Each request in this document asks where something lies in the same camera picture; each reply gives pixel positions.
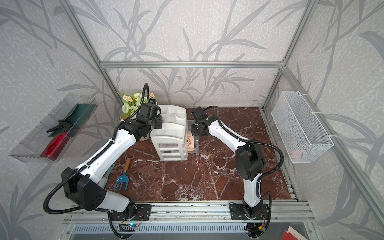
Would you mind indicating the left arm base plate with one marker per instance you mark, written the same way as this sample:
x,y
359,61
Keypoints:
x,y
142,213

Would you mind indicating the dark green cloth in tray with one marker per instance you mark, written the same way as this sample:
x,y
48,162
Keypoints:
x,y
80,114

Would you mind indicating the aluminium mounting rail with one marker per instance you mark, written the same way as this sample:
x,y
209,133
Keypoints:
x,y
217,220

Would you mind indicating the clear wall-mounted plastic tray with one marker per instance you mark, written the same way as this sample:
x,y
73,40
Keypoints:
x,y
48,141

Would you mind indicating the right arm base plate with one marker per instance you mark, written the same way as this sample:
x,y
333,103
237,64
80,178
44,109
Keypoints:
x,y
240,210

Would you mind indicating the white plastic drawer organizer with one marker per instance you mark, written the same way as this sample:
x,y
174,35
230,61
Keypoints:
x,y
170,140

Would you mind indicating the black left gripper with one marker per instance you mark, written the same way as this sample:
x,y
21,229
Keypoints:
x,y
159,119

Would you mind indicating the artificial green white flowers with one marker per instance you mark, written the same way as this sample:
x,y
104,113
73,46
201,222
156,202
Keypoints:
x,y
130,104

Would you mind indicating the black clamp in tray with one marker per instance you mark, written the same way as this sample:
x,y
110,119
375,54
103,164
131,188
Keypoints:
x,y
63,127

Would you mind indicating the red booklet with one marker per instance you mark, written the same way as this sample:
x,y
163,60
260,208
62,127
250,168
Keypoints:
x,y
292,234

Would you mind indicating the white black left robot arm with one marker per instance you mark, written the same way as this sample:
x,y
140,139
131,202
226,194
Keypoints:
x,y
81,185

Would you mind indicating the blue garden hand fork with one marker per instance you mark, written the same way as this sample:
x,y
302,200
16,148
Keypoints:
x,y
123,179

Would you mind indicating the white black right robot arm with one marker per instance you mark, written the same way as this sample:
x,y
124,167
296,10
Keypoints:
x,y
250,160

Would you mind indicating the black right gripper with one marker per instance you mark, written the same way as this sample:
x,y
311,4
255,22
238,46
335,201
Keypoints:
x,y
193,132

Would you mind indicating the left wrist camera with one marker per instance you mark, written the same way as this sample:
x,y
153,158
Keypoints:
x,y
153,101

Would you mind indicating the red brush in tray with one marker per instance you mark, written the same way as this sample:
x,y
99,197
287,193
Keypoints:
x,y
55,147

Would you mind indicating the white wire mesh basket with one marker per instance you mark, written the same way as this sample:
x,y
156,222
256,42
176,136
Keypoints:
x,y
301,131

